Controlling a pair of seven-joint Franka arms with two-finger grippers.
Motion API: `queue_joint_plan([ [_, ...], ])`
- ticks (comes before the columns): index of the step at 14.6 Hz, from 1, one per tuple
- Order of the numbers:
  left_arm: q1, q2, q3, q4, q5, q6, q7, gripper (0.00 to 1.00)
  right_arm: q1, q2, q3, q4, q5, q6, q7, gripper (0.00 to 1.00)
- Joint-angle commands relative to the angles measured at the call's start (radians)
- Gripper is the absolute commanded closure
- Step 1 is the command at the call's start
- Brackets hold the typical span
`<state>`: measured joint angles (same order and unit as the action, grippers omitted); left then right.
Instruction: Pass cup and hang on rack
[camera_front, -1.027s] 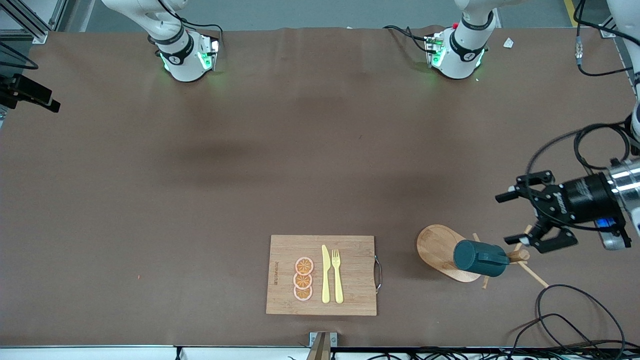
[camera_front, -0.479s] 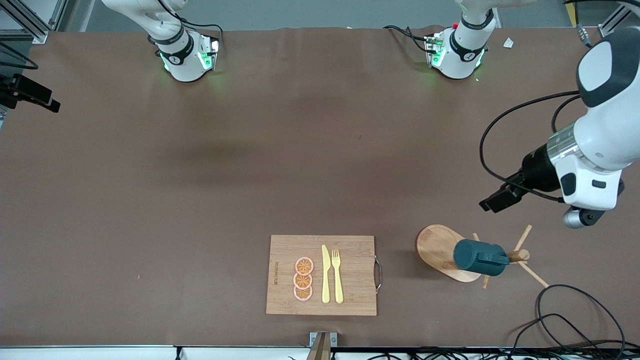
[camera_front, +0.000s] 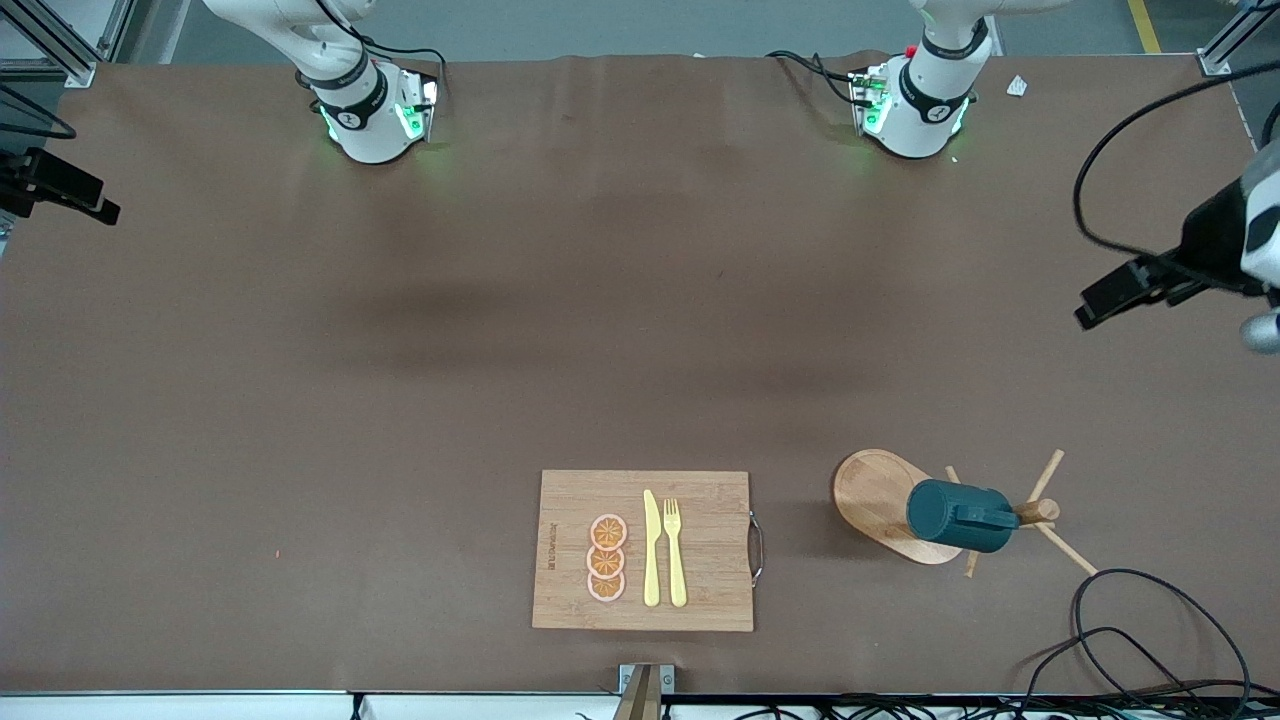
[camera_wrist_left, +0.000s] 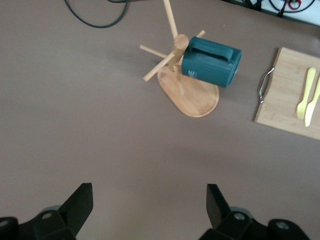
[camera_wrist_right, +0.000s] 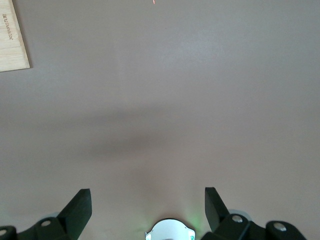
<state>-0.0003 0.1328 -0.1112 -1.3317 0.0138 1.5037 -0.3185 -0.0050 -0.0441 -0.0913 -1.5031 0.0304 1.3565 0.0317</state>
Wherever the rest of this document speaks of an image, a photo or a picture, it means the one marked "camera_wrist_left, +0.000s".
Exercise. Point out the wooden cutting board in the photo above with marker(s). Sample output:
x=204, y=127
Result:
x=282, y=95

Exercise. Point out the dark green mug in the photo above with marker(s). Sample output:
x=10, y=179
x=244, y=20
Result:
x=207, y=72

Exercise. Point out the yellow plastic fork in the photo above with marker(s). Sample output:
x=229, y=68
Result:
x=308, y=85

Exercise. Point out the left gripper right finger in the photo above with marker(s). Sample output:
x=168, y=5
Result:
x=232, y=225

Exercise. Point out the yellow plastic knife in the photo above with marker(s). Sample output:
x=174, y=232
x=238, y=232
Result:
x=310, y=112

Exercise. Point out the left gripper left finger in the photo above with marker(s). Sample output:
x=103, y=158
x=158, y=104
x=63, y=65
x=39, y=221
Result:
x=62, y=222

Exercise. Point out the wooden cup rack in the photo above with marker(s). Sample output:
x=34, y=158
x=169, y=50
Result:
x=195, y=100

